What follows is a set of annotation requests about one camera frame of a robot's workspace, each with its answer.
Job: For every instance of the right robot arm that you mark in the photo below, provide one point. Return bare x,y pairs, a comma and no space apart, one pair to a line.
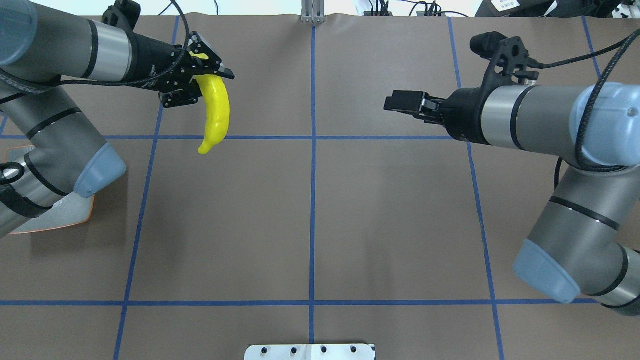
569,110

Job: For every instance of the aluminium frame post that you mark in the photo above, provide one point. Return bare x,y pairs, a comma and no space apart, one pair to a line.
313,12

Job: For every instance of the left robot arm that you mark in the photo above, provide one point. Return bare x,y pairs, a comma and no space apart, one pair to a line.
44,49

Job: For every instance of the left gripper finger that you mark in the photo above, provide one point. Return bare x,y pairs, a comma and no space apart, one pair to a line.
204,60
178,92

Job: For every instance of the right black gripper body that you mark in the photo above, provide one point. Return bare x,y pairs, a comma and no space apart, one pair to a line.
462,114

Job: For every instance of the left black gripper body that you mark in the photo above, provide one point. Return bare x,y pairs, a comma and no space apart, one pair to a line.
151,59

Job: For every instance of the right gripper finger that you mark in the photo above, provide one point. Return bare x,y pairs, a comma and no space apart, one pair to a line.
418,104

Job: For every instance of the grey square plate orange rim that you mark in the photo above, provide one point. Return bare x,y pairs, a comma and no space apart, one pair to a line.
63,212

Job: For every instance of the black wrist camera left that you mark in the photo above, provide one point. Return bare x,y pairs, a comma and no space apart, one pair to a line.
123,14

